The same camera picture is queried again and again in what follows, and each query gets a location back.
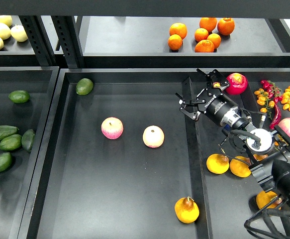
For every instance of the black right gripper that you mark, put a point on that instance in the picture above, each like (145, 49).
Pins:
(211, 101)

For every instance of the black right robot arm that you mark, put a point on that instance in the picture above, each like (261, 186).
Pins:
(226, 201)

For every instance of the yellow pear with long stem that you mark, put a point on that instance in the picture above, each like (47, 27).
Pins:
(218, 163)

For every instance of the green avocado at tray corner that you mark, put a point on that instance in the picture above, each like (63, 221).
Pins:
(84, 86)

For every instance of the dark avocado upright left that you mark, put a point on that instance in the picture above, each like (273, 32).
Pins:
(27, 140)

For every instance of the green avocado in left tray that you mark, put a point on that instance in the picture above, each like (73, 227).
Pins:
(19, 96)

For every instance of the pale yellow pear right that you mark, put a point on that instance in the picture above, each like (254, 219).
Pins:
(18, 33)

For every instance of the light green avocado left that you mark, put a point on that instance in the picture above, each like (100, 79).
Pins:
(11, 143)

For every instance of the pale yellow pear top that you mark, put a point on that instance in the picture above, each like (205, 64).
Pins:
(6, 19)

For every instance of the pale yellow pear middle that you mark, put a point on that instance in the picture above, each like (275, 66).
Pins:
(5, 31)

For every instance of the red apple right tray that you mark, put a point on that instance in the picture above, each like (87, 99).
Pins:
(237, 84)

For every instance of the orange front bottom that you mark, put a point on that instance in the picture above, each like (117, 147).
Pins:
(204, 46)

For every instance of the orange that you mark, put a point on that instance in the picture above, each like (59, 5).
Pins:
(204, 46)
(179, 29)
(226, 26)
(175, 42)
(208, 23)
(201, 34)
(215, 39)

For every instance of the orange right of centre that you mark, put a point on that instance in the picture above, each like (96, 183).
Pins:
(215, 39)

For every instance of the orange lower left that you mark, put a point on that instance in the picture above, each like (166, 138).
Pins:
(175, 42)

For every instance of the orange cherry tomato cluster left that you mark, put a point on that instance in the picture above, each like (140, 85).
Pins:
(264, 100)

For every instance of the orange cherry tomato cluster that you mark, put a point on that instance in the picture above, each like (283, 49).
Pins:
(264, 100)
(286, 99)

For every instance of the pale pink apple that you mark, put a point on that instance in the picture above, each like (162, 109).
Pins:
(153, 136)

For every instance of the orange top left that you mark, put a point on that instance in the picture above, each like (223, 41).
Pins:
(179, 29)

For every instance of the orange top centre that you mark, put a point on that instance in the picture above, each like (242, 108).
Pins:
(208, 23)

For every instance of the orange top right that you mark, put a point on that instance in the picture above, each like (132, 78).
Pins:
(226, 26)

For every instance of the red cherry tomato cluster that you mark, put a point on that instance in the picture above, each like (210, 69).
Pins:
(271, 91)

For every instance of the red chili pepper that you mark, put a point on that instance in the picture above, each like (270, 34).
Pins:
(276, 118)

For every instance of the orange cherry tomato cluster right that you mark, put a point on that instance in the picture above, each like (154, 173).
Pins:
(286, 99)

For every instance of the pink red apple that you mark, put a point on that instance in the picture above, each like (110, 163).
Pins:
(112, 128)

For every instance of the black centre tray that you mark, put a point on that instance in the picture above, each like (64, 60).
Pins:
(92, 187)

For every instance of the black tray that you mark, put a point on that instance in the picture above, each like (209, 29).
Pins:
(92, 187)
(15, 181)

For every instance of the black tray divider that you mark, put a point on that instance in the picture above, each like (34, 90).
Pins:
(198, 182)

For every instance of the black left tray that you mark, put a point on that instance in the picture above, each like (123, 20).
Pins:
(15, 181)

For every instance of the black shelf upright post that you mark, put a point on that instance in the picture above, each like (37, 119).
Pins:
(68, 36)

